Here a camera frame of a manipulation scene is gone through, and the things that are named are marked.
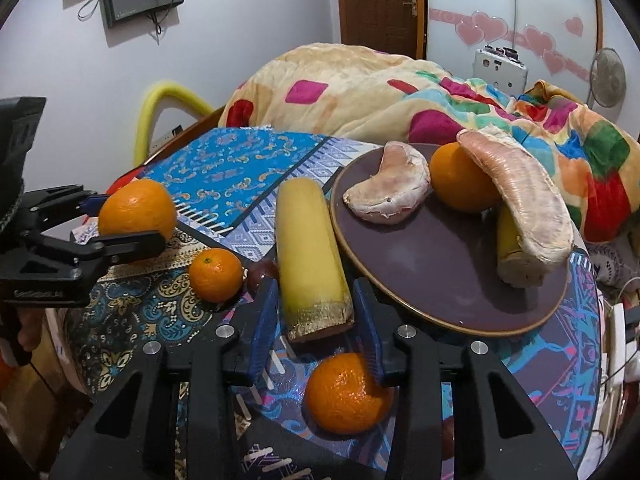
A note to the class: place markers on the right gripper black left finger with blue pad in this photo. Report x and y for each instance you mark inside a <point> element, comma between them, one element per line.
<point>130,432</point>

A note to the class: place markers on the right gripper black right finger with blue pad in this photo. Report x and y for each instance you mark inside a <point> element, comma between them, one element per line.
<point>498,431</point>

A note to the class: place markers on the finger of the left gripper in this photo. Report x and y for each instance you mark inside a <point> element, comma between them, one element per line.
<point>49,256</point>
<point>63,203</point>

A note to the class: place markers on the large orange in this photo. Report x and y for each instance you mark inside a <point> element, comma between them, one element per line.
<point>139,206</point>

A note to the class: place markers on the large pomelo segment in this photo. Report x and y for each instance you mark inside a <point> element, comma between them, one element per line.
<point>545,229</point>

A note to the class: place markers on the small pomelo segment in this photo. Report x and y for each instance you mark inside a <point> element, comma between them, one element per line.
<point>395,191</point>

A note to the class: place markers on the operator hand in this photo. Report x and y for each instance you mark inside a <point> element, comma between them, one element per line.
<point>31,332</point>

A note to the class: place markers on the small mandarin orange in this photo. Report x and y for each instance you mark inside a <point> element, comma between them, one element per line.
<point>216,275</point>

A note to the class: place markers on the white power strip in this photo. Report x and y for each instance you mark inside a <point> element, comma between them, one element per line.
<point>616,344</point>

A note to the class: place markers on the yellow foam tube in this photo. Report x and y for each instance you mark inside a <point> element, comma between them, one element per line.
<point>156,95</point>

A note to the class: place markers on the yellow fruit piece on plate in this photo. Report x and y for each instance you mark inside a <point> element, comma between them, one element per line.
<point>508,247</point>

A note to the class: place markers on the dark purple round plate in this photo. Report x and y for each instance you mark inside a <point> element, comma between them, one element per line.
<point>441,264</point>

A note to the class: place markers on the orange on plate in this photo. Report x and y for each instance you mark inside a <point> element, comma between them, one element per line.
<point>459,183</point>

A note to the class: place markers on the colourful patchwork blanket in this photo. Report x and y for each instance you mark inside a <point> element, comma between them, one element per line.
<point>365,95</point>

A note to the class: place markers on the white electronic device box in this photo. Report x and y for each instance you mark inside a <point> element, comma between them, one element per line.
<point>501,68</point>

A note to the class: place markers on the standing electric fan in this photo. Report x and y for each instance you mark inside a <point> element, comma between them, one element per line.
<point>607,78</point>

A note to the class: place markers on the brown wooden door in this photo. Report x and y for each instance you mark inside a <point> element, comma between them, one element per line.
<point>391,26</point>

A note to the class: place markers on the frosted wardrobe with hearts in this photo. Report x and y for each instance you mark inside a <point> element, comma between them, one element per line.
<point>556,39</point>

